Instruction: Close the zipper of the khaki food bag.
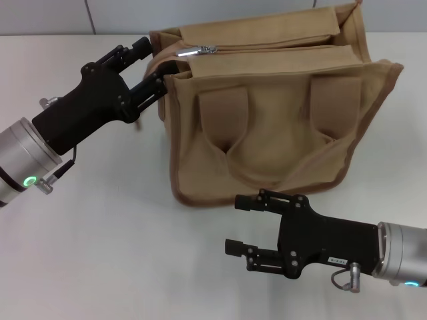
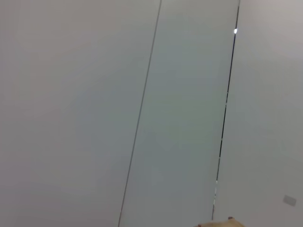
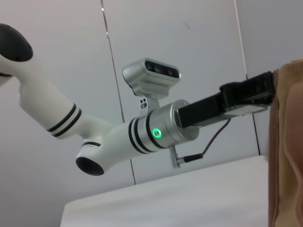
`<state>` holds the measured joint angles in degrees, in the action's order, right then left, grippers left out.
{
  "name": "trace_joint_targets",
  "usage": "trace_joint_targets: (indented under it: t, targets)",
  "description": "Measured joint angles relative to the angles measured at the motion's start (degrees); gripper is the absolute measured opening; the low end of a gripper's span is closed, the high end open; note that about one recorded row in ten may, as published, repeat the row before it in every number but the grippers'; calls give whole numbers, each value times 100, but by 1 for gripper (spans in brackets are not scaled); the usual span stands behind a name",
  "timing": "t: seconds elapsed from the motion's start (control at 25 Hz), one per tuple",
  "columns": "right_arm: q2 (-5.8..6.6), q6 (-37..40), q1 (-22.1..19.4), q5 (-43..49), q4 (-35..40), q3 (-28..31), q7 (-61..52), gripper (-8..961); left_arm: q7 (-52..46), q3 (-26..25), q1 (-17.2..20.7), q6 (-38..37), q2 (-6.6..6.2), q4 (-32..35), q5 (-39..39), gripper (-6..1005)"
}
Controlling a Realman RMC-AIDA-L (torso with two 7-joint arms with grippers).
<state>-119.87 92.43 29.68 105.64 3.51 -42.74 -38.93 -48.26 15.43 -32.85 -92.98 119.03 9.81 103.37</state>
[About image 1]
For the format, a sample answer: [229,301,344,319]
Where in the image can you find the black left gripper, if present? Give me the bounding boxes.
[31,37,181,156]

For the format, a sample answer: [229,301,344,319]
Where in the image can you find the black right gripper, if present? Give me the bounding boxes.
[224,188,384,279]

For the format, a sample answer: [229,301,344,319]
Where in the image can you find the silver zipper pull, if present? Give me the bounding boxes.
[175,45,220,57]

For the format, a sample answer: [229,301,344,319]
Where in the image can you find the khaki canvas food bag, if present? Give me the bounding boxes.
[133,0,404,206]

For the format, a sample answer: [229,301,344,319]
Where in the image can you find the left gripper cable with connectors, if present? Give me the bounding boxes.
[35,95,78,193]

